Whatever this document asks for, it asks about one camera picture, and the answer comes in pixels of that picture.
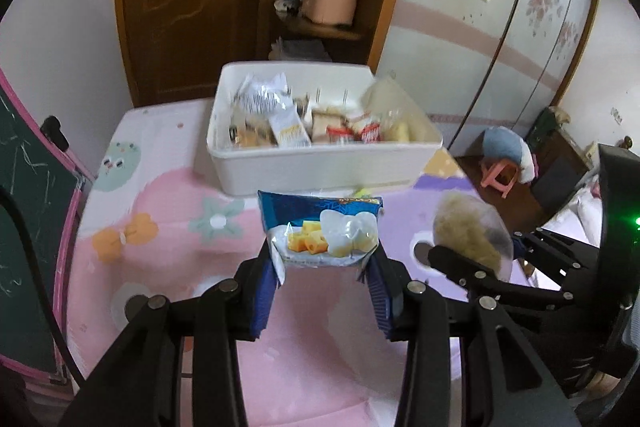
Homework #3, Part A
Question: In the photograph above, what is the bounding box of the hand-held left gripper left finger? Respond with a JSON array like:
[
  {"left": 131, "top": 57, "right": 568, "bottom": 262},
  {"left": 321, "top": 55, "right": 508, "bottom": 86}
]
[{"left": 57, "top": 239, "right": 287, "bottom": 427}]

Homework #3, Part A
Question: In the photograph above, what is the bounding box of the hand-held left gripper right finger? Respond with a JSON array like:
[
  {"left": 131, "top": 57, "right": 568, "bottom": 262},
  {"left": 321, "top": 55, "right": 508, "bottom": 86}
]
[{"left": 356, "top": 241, "right": 583, "bottom": 427}]

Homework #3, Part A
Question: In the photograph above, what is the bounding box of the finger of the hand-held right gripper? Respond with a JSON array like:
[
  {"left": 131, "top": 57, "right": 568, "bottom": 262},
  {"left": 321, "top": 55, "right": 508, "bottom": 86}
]
[
  {"left": 510, "top": 229, "right": 599, "bottom": 281},
  {"left": 428, "top": 244, "right": 582, "bottom": 311}
]

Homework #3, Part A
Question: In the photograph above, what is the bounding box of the round clear snack packet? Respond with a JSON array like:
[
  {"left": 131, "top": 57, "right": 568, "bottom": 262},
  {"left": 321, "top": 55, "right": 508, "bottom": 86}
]
[{"left": 432, "top": 191, "right": 515, "bottom": 284}]

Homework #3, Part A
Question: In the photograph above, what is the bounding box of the blue cheese snack packet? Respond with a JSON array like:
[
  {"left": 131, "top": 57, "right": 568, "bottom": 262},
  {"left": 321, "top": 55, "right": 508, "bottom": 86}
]
[{"left": 257, "top": 189, "right": 386, "bottom": 286}]

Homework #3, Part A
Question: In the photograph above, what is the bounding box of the white plastic storage box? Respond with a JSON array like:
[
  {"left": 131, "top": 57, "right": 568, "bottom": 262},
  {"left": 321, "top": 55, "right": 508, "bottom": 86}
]
[{"left": 206, "top": 61, "right": 445, "bottom": 196}]

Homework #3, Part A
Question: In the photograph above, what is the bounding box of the dark wooden cabinet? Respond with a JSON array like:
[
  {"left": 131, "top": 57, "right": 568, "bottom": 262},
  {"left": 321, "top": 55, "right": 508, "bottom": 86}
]
[{"left": 529, "top": 106, "right": 597, "bottom": 219}]

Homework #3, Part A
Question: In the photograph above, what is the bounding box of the pink stool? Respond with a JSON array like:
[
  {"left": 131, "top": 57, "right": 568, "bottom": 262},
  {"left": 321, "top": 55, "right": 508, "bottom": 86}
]
[{"left": 479, "top": 158, "right": 522, "bottom": 198}]

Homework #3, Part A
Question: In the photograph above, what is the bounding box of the blue cushion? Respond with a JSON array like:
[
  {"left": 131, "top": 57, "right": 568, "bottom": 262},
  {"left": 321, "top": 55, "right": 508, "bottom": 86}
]
[{"left": 482, "top": 126, "right": 537, "bottom": 184}]

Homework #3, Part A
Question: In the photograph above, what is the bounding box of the printed pink mat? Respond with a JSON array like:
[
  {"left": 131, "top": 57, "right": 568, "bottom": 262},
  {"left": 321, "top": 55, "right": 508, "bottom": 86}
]
[{"left": 64, "top": 96, "right": 532, "bottom": 427}]

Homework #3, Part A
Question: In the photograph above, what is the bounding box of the pile of snack packets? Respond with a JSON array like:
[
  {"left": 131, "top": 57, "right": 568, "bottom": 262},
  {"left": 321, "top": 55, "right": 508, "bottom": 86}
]
[{"left": 227, "top": 73, "right": 433, "bottom": 148}]

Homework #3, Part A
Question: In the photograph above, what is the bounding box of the pale clear snack packet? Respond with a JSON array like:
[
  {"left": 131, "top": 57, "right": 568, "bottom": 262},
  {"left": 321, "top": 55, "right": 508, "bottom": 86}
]
[{"left": 361, "top": 78, "right": 432, "bottom": 143}]

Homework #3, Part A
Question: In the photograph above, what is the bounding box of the floral wardrobe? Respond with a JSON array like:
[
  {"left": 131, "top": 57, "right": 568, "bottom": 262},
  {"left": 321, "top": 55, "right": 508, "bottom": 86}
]
[{"left": 374, "top": 0, "right": 640, "bottom": 158}]

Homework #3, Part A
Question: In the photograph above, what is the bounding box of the stack of folded cloths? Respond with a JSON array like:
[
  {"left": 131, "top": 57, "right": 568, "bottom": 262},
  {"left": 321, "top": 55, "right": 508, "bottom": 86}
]
[{"left": 268, "top": 37, "right": 334, "bottom": 64}]

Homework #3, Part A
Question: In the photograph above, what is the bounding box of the black clamp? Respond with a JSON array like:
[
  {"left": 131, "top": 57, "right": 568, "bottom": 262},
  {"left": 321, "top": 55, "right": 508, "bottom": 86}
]
[{"left": 41, "top": 115, "right": 71, "bottom": 154}]

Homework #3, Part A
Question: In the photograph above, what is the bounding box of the black cable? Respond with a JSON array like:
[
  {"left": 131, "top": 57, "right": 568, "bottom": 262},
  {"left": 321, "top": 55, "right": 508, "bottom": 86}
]
[{"left": 0, "top": 186, "right": 87, "bottom": 390}]

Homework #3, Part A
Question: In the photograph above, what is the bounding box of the green chalkboard with pink frame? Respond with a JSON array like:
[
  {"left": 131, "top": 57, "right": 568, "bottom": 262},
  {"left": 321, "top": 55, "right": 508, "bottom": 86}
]
[{"left": 0, "top": 69, "right": 97, "bottom": 389}]

